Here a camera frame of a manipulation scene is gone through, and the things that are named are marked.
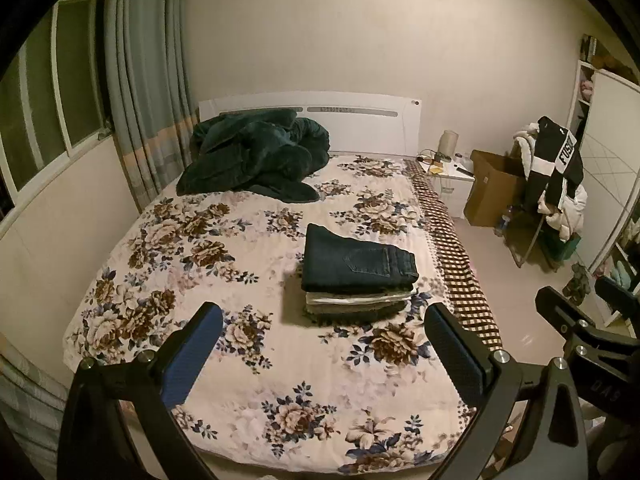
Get teal storage box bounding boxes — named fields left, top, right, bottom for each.
left=557, top=232, right=583, bottom=261

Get olive folded pants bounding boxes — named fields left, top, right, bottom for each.
left=305, top=300, right=416, bottom=312

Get white headboard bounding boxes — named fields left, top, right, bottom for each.
left=198, top=91, right=422, bottom=157

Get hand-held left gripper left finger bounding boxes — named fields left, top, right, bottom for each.
left=57, top=301, right=224, bottom=480

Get pale ribbed cloth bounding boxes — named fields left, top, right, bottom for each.
left=0, top=355, right=68, bottom=443

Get dark metal chair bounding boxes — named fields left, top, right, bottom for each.
left=502, top=200, right=576, bottom=268

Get bed with floral sheet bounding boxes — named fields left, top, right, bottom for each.
left=62, top=152, right=503, bottom=476

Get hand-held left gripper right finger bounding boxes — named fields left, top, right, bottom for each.
left=425, top=302, right=587, bottom=480

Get black and white jacket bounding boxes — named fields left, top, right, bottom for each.
left=522, top=116, right=585, bottom=211

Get dark green blanket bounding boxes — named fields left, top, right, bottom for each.
left=176, top=108, right=332, bottom=204

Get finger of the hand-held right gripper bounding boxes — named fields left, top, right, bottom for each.
left=595, top=276, right=640, bottom=318
left=536, top=286, right=598, bottom=341

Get white folded pants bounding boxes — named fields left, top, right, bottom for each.
left=304, top=287, right=418, bottom=306

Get beige cylindrical lamp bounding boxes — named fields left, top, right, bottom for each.
left=437, top=130, right=460, bottom=157

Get brown checked bedsheet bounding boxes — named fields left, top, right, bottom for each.
left=402, top=157, right=503, bottom=351

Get teal folded towel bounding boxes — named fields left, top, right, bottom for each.
left=605, top=260, right=632, bottom=287

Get white nightstand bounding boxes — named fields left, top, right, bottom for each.
left=415, top=152, right=476, bottom=219

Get grey-green curtain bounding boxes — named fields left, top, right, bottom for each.
left=102, top=0, right=201, bottom=211

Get white-framed window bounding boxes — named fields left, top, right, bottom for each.
left=0, top=0, right=113, bottom=221

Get chair with clothes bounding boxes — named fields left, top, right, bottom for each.
left=510, top=122, right=588, bottom=241

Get blue jeans pants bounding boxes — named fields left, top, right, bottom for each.
left=301, top=223, right=420, bottom=292

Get olive plush slipper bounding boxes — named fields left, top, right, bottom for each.
left=571, top=261, right=596, bottom=291
left=562, top=275, right=587, bottom=307

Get brown cardboard box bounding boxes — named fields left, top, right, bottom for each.
left=464, top=150, right=528, bottom=228

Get white wardrobe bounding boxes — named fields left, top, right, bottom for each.
left=567, top=57, right=640, bottom=331

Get dark folded pants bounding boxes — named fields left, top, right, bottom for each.
left=302, top=306, right=408, bottom=322

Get pale hanging clothes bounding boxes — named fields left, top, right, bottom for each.
left=620, top=210, right=640, bottom=252

